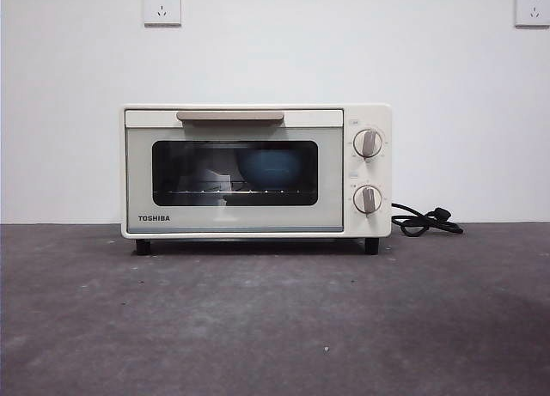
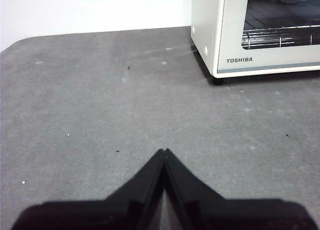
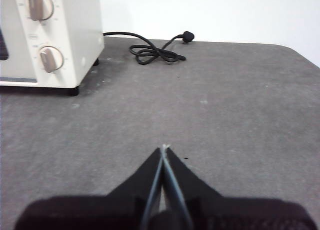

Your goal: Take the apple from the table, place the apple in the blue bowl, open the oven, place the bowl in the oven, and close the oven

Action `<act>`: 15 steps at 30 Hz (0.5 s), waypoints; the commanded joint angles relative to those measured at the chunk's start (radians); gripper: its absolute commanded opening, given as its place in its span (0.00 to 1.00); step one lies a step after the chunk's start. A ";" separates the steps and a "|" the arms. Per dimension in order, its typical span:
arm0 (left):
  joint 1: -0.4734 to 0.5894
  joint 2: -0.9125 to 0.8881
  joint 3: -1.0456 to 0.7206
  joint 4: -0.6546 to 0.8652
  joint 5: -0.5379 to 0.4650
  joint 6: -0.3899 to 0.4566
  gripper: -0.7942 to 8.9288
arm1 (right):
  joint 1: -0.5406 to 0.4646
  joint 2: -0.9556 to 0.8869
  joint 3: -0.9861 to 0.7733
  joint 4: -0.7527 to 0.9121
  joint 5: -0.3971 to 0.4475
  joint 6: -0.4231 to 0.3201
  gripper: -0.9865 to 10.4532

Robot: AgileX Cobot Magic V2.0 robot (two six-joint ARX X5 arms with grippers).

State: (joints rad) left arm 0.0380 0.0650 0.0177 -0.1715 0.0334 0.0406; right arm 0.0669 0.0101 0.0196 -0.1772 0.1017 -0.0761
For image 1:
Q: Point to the blue ribbed bowl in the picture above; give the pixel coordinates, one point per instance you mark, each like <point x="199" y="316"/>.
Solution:
<point x="270" y="169"/>

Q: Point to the white Toshiba toaster oven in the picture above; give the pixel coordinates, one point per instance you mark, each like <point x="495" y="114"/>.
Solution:
<point x="369" y="112"/>

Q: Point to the beige oven knob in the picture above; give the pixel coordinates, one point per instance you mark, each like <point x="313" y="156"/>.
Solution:
<point x="368" y="143"/>
<point x="368" y="199"/>

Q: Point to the white wall socket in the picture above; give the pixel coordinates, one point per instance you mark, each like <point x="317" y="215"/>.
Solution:
<point x="162" y="7"/>
<point x="534" y="8"/>

